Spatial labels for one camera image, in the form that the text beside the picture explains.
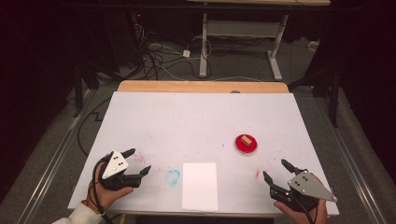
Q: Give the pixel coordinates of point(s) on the white-framed desk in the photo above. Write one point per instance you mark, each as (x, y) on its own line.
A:
(243, 28)

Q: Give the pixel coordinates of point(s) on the wooden table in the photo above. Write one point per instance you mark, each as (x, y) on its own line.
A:
(202, 86)

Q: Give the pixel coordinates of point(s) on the person's left hand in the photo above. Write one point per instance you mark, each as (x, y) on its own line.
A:
(104, 197)

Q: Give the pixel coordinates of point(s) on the white paper sheet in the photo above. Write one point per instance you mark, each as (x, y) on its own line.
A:
(199, 186)

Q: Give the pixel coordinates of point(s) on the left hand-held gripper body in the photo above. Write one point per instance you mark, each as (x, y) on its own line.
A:
(115, 166)

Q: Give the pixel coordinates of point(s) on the white power adapter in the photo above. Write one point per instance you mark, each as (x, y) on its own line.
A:
(186, 53)

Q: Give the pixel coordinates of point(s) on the aluminium floor rail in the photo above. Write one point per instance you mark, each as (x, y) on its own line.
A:
(53, 161)
(351, 165)

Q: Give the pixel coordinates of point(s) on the person's right hand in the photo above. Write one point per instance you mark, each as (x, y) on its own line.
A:
(299, 217)

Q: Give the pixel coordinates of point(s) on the round red ink pad dish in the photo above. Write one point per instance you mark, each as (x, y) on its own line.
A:
(241, 146)

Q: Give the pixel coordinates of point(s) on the small wooden stamp block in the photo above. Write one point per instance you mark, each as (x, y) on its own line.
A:
(246, 140)

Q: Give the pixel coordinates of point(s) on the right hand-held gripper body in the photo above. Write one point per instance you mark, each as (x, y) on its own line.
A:
(308, 186)

